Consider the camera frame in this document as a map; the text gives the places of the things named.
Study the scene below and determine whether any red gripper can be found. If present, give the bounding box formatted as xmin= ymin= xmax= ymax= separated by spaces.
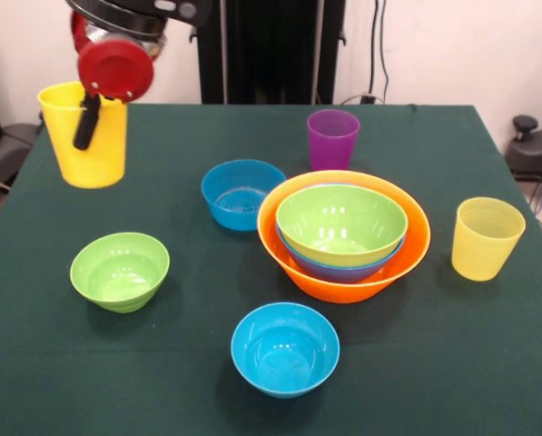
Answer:
xmin=70 ymin=11 xmax=156 ymax=152

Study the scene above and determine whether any opaque yellow cup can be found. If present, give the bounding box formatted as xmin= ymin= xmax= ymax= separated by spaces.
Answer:
xmin=36 ymin=81 xmax=129 ymax=190

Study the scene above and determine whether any large green bowl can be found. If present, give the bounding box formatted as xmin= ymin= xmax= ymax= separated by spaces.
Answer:
xmin=275 ymin=183 xmax=409 ymax=267

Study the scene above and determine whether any large blue bowl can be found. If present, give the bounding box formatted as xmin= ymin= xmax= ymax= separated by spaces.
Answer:
xmin=274 ymin=182 xmax=407 ymax=285

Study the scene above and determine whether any dark grey base foot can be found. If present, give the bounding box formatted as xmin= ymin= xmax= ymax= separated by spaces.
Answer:
xmin=505 ymin=114 xmax=542 ymax=183
xmin=0 ymin=122 xmax=41 ymax=192

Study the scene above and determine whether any small green bowl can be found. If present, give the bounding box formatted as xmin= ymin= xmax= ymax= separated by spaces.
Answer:
xmin=69 ymin=232 xmax=171 ymax=314

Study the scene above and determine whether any small ribbed blue bowl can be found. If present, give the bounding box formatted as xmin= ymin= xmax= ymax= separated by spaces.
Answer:
xmin=201 ymin=159 xmax=288 ymax=232

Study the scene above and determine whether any purple cup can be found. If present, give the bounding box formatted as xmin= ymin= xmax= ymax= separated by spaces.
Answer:
xmin=307 ymin=108 xmax=361 ymax=173

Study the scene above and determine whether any small cyan bowl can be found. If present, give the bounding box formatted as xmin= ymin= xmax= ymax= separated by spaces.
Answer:
xmin=230 ymin=302 xmax=341 ymax=400

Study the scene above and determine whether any large orange bowl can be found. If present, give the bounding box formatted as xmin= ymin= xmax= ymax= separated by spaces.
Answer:
xmin=255 ymin=170 xmax=432 ymax=305

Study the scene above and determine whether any dark green tablecloth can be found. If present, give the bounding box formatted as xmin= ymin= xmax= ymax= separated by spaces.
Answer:
xmin=0 ymin=103 xmax=542 ymax=436

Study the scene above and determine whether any translucent yellow-green cup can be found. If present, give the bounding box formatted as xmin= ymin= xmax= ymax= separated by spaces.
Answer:
xmin=450 ymin=196 xmax=527 ymax=282

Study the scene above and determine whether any black wall cable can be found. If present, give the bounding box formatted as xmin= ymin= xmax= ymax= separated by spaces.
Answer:
xmin=368 ymin=0 xmax=392 ymax=104

